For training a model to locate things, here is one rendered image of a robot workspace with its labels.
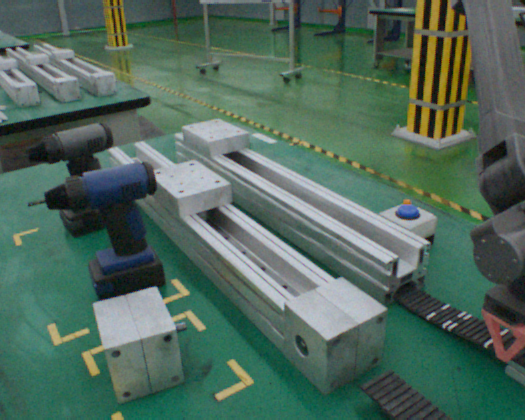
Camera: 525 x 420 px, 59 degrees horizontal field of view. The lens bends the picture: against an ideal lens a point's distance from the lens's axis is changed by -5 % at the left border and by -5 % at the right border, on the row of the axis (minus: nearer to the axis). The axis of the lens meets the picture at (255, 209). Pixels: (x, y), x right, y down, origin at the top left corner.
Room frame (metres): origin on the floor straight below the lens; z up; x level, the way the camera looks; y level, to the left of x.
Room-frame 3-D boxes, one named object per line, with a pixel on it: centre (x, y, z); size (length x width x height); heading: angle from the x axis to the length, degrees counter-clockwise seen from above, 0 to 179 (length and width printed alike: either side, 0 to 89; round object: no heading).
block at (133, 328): (0.50, 0.15, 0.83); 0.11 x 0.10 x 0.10; 113
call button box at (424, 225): (0.80, -0.28, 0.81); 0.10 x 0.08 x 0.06; 121
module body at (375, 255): (0.97, -0.03, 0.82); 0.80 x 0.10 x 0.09; 31
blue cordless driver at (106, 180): (0.69, 0.25, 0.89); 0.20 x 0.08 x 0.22; 115
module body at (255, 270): (0.88, 0.13, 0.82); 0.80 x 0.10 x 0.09; 31
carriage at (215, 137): (1.19, 0.10, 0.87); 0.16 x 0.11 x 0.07; 31
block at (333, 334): (0.50, -0.11, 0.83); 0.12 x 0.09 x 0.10; 121
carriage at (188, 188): (0.88, 0.13, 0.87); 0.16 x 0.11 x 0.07; 31
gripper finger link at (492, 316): (0.46, -0.32, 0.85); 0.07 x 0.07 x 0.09; 31
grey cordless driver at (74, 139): (0.92, 0.38, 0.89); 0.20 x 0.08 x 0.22; 126
